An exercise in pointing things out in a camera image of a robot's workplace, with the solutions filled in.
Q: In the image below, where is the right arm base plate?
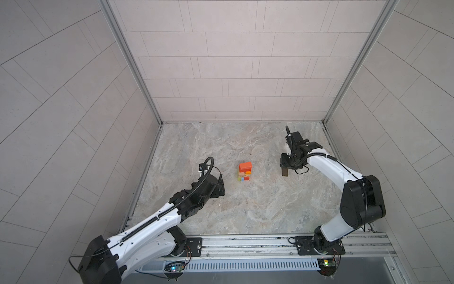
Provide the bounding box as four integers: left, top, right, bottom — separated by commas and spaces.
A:
288, 236, 346, 256

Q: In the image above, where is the aluminium corner post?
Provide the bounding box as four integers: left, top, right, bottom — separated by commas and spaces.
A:
98, 0, 163, 129
322, 0, 399, 125

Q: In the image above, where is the right controller board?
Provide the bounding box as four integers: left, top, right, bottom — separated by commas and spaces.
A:
317, 259, 338, 277

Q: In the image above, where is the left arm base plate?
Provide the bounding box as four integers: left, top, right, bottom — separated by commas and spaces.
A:
167, 237, 202, 257

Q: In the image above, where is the aluminium right corner post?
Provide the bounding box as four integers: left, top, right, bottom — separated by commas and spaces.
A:
322, 0, 399, 125

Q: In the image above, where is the left controller board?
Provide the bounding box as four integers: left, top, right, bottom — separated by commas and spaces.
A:
164, 261, 186, 275

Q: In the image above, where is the aluminium left corner post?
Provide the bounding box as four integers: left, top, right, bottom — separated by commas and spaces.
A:
98, 0, 163, 129

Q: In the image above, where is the controller board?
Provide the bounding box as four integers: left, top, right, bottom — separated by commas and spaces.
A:
164, 261, 186, 275
317, 259, 338, 277

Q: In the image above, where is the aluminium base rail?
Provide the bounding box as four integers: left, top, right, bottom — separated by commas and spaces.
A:
186, 233, 396, 260

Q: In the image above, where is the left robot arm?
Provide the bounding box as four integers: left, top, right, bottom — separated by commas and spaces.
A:
77, 174, 225, 284

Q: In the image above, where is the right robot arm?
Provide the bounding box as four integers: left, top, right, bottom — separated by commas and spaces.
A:
280, 127, 386, 256

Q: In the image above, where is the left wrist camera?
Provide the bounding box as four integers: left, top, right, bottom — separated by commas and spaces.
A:
199, 157, 214, 176

